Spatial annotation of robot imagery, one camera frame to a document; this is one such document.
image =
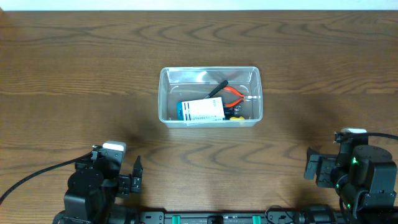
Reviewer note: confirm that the clear plastic container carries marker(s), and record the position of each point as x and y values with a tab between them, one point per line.
178	84

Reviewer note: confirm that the stubby yellow black screwdriver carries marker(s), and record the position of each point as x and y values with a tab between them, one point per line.
233	116

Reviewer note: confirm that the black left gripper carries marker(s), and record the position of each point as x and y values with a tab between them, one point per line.
131	183

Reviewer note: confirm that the black orange scraper tool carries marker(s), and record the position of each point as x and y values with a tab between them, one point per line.
217	89

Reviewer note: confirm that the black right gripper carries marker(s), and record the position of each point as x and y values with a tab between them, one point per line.
326	163

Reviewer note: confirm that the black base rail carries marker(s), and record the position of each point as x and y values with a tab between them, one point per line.
275	214

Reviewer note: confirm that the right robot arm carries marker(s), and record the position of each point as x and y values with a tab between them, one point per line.
363	176

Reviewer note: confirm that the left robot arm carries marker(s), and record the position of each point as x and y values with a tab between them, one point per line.
96	184

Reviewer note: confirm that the white teal screwdriver box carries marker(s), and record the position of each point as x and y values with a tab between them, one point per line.
200	111

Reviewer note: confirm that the red black pliers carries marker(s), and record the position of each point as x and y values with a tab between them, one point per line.
241	97

